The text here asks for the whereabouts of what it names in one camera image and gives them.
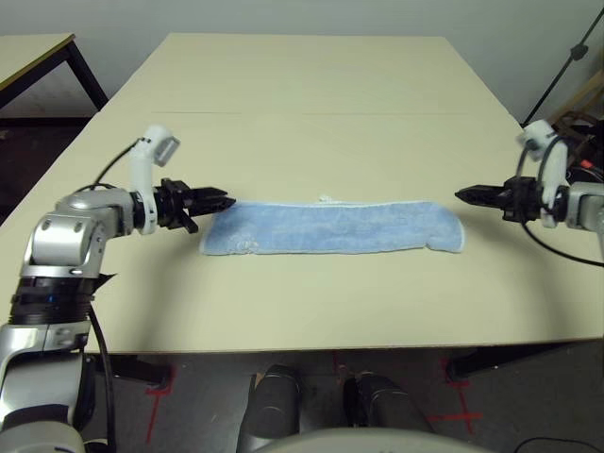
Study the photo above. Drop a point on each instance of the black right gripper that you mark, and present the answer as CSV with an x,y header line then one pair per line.
x,y
521,200

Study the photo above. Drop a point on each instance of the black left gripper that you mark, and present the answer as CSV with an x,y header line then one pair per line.
x,y
172,203

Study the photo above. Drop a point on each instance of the light blue towel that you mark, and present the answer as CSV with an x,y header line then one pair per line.
x,y
330,229

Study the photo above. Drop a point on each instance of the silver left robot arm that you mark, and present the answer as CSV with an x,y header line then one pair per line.
x,y
61,236

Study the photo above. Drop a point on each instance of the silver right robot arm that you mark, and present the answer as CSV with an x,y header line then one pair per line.
x,y
585,205

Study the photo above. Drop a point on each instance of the wooden stool green seat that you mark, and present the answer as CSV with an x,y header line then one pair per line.
x,y
585,89

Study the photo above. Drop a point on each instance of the black tripod stand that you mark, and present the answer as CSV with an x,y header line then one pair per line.
x,y
578,49

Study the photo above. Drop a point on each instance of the grey robot left leg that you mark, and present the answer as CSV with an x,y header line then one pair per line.
x,y
273,396

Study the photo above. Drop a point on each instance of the grey robot leg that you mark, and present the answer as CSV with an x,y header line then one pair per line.
x,y
387,401
273,396

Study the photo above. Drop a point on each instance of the grey robot right leg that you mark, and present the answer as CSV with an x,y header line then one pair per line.
x,y
387,401

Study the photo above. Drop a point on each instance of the beige side table black legs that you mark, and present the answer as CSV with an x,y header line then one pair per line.
x,y
28,52

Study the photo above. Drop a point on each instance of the grey robot torso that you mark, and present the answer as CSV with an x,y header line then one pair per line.
x,y
368,443

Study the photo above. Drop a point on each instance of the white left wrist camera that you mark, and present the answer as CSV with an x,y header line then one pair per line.
x,y
160,141

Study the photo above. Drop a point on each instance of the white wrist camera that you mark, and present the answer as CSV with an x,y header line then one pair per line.
x,y
160,141
538,134

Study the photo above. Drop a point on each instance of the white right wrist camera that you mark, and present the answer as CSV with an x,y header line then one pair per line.
x,y
538,134

